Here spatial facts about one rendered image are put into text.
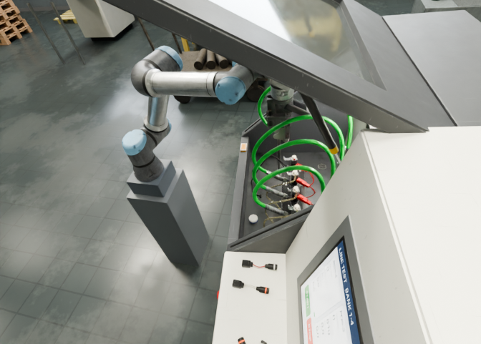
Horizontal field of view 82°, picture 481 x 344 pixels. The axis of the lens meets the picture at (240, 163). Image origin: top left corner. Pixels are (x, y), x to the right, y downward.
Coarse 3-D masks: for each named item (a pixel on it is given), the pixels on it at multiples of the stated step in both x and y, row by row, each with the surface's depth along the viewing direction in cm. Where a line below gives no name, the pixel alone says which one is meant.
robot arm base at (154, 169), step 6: (150, 162) 135; (156, 162) 139; (138, 168) 135; (144, 168) 135; (150, 168) 137; (156, 168) 139; (162, 168) 143; (138, 174) 137; (144, 174) 137; (150, 174) 139; (156, 174) 139; (144, 180) 139; (150, 180) 140
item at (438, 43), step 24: (408, 24) 95; (432, 24) 93; (456, 24) 91; (480, 24) 90; (408, 48) 84; (432, 48) 82; (456, 48) 81; (480, 48) 80; (432, 72) 74; (456, 72) 73; (480, 72) 72; (456, 96) 66; (480, 96) 65; (456, 120) 60; (480, 120) 60
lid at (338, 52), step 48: (144, 0) 39; (192, 0) 44; (240, 0) 58; (288, 0) 72; (336, 0) 95; (240, 48) 43; (288, 48) 48; (336, 48) 65; (384, 48) 76; (336, 96) 48; (384, 96) 53; (432, 96) 67
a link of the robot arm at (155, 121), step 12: (168, 48) 104; (144, 60) 98; (156, 60) 99; (168, 60) 102; (180, 60) 107; (168, 96) 118; (156, 108) 121; (144, 120) 133; (156, 120) 128; (168, 120) 141; (156, 132) 133; (168, 132) 143
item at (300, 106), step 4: (296, 100) 94; (288, 104) 91; (292, 104) 91; (296, 104) 92; (300, 104) 93; (304, 104) 95; (288, 108) 92; (292, 108) 92; (296, 108) 92; (300, 108) 92; (304, 108) 93; (296, 112) 93; (300, 112) 93; (304, 112) 93; (308, 112) 93; (312, 120) 95
